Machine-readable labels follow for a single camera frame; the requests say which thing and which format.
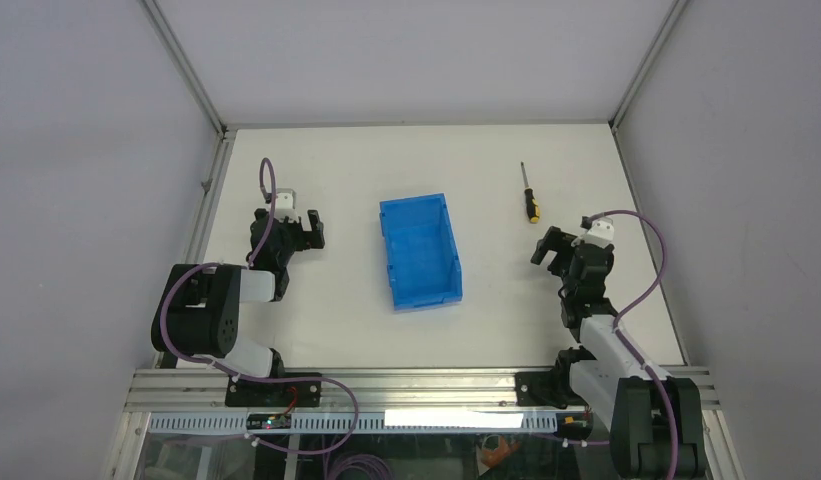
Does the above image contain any orange object under table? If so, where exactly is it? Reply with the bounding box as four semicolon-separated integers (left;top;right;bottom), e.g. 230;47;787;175
477;434;521;469

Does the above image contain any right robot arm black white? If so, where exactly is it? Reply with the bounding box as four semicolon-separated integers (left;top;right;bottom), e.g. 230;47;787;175
517;220;707;479

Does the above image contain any black yellow screwdriver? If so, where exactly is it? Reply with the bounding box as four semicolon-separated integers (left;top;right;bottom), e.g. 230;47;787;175
520;162;540;224

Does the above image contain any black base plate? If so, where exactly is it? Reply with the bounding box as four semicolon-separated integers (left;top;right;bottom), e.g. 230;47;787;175
224;372;322;409
514;370;586;409

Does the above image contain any blue plastic bin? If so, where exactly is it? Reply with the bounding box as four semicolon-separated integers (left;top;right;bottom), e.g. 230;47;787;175
379;193;463;311

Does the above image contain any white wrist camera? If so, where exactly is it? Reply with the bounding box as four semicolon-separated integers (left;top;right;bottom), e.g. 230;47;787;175
578;216;615;249
273;188;300;223

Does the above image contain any aluminium mounting rail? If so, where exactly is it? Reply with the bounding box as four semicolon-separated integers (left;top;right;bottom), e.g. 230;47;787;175
123;367;721;415

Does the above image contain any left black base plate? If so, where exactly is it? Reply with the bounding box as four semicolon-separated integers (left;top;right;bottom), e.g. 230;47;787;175
224;372;322;409

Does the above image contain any white slotted cable duct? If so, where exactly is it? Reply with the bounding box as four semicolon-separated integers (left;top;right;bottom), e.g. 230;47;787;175
149;409;586;436

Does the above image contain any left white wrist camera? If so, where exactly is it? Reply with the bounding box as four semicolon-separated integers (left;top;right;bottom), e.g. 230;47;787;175
273;188;300;223

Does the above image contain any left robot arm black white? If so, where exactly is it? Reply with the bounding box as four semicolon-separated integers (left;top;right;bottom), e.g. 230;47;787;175
151;208;325;380

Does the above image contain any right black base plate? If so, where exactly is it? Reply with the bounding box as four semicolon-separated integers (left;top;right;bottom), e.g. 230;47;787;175
514;370;586;409

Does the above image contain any coiled purple cable below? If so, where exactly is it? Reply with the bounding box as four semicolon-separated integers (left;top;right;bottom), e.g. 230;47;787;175
323;454;395;480

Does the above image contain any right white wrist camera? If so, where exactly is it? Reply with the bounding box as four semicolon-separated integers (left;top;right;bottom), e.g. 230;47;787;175
578;216;615;249

